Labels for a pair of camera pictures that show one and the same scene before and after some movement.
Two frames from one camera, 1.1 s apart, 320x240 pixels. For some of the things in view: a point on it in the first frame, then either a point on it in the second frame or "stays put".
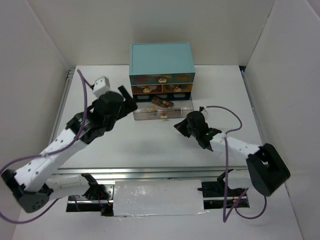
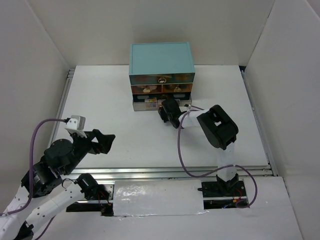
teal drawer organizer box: x=161 y=76 stays put
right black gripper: x=181 y=127 -> x=163 y=113
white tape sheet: x=140 y=198 stays put
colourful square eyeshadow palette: x=151 y=111 -> x=150 y=103
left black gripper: x=129 y=105 -> x=105 y=143
